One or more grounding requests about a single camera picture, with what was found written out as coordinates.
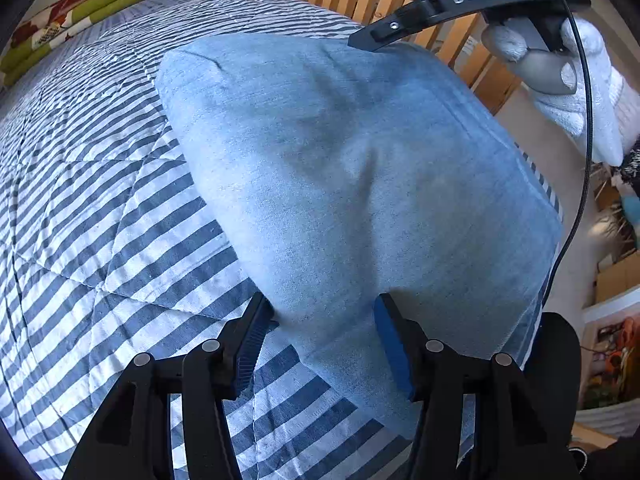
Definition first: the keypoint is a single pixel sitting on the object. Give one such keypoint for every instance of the green folded blanket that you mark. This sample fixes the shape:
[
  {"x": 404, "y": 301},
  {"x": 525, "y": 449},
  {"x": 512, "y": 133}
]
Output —
[
  {"x": 50, "y": 45},
  {"x": 95, "y": 7}
]

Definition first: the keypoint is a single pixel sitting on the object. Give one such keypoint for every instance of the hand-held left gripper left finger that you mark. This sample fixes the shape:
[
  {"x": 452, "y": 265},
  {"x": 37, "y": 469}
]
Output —
[{"x": 250, "y": 350}]

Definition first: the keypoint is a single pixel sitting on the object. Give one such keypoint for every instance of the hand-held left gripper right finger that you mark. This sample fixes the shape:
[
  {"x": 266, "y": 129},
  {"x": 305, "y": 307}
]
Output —
[{"x": 395, "y": 345}]

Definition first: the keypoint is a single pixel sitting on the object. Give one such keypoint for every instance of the person's right hand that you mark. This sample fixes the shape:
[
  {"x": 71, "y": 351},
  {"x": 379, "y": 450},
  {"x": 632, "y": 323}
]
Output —
[{"x": 595, "y": 100}]

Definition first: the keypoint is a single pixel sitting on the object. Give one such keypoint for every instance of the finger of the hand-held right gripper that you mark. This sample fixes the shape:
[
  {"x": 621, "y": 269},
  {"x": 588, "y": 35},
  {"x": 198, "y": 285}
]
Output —
[{"x": 390, "y": 27}]

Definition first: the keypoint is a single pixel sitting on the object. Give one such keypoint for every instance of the cardboard box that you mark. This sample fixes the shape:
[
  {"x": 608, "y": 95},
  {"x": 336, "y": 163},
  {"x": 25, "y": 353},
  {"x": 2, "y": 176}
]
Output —
[{"x": 620, "y": 280}]

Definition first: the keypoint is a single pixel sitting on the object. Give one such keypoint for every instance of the blue white striped quilt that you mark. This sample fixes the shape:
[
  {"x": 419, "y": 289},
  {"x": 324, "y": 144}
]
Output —
[{"x": 100, "y": 210}]

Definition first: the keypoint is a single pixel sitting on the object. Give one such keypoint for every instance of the person's black trouser leg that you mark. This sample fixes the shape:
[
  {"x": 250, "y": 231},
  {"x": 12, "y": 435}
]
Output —
[{"x": 560, "y": 360}]

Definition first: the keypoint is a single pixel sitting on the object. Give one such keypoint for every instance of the folded green red blankets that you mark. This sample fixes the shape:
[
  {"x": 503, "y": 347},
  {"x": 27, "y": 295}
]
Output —
[{"x": 75, "y": 5}]

